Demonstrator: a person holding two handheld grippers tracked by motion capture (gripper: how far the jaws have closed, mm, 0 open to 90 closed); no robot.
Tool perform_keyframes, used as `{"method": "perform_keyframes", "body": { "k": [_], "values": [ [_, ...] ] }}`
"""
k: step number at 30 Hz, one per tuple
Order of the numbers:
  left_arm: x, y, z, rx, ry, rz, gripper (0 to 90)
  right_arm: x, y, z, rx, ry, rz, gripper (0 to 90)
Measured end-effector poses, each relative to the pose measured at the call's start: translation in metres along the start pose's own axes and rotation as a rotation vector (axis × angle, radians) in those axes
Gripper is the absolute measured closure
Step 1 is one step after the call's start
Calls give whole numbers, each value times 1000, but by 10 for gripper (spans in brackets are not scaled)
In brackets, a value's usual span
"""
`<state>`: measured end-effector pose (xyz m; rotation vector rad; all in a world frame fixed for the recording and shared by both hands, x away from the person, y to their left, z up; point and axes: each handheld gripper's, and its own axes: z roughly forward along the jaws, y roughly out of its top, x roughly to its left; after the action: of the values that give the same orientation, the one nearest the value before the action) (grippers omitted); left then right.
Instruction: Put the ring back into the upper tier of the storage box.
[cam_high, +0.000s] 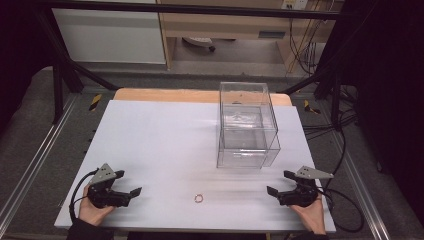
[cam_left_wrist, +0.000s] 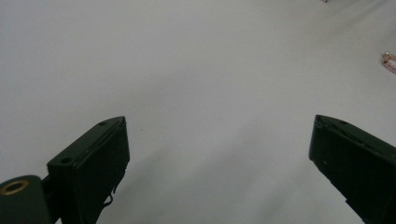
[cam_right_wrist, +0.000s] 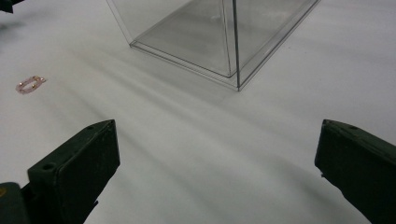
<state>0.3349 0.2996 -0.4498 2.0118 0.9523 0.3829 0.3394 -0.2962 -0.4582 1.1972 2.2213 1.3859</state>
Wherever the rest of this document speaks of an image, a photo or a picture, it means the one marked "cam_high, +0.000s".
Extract clear plastic drawer box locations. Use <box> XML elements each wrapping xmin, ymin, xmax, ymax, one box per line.
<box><xmin>215</xmin><ymin>81</ymin><xmax>282</xmax><ymax>170</ymax></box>

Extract bundle of black floor cables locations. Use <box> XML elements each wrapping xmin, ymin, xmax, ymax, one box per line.
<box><xmin>300</xmin><ymin>83</ymin><xmax>359</xmax><ymax>192</ymax></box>

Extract office chair base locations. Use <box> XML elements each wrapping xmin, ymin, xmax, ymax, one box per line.
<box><xmin>181</xmin><ymin>36</ymin><xmax>217</xmax><ymax>53</ymax></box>

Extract white cabinet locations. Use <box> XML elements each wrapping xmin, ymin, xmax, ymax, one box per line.
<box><xmin>51</xmin><ymin>0</ymin><xmax>167</xmax><ymax>66</ymax></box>

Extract aluminium rail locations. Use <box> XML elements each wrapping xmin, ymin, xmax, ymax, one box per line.
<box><xmin>332</xmin><ymin>131</ymin><xmax>392</xmax><ymax>240</ymax></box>
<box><xmin>0</xmin><ymin>95</ymin><xmax>80</xmax><ymax>232</ymax></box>

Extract black metal frame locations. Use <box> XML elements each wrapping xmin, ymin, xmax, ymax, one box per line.
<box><xmin>32</xmin><ymin>0</ymin><xmax>354</xmax><ymax>125</ymax></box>

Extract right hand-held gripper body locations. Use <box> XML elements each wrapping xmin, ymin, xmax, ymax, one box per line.
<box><xmin>277</xmin><ymin>165</ymin><xmax>335</xmax><ymax>208</ymax></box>

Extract hanging desk cables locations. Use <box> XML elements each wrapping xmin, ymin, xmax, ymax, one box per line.
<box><xmin>287</xmin><ymin>14</ymin><xmax>323</xmax><ymax>77</ymax></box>

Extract person's right hand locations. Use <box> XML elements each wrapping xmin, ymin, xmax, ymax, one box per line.
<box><xmin>288</xmin><ymin>195</ymin><xmax>327</xmax><ymax>235</ymax></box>

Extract yellow black tape strip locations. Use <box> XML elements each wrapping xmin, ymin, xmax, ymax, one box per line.
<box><xmin>303</xmin><ymin>99</ymin><xmax>322</xmax><ymax>116</ymax></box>
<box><xmin>88</xmin><ymin>93</ymin><xmax>103</xmax><ymax>113</ymax></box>

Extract hand-held gripper black cable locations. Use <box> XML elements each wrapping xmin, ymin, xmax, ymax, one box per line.
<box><xmin>317</xmin><ymin>187</ymin><xmax>366</xmax><ymax>234</ymax></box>
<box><xmin>68</xmin><ymin>168</ymin><xmax>100</xmax><ymax>224</ymax></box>

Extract white power strip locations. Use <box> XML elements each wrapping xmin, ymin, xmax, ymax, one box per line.
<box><xmin>280</xmin><ymin>0</ymin><xmax>310</xmax><ymax>11</ymax></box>

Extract right hand-held gripper black cable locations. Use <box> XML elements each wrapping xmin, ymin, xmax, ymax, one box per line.
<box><xmin>317</xmin><ymin>187</ymin><xmax>366</xmax><ymax>234</ymax></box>

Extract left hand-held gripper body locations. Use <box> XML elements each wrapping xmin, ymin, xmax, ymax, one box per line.
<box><xmin>86</xmin><ymin>162</ymin><xmax>131</xmax><ymax>210</ymax></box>

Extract left hand-held gripper black cable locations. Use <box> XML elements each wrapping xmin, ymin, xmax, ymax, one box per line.
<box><xmin>68</xmin><ymin>168</ymin><xmax>100</xmax><ymax>224</ymax></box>

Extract white table board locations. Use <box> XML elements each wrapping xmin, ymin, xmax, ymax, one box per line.
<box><xmin>53</xmin><ymin>99</ymin><xmax>337</xmax><ymax>234</ymax></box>

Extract person's left hand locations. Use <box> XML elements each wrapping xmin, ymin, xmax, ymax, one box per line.
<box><xmin>78</xmin><ymin>184</ymin><xmax>117</xmax><ymax>228</ymax></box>

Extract black curtain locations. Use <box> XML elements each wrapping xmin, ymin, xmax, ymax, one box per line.
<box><xmin>0</xmin><ymin>0</ymin><xmax>56</xmax><ymax>134</ymax></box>
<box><xmin>336</xmin><ymin>0</ymin><xmax>424</xmax><ymax>228</ymax></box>

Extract light wooden table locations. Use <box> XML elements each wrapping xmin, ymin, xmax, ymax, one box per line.
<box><xmin>112</xmin><ymin>87</ymin><xmax>293</xmax><ymax>108</ymax></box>

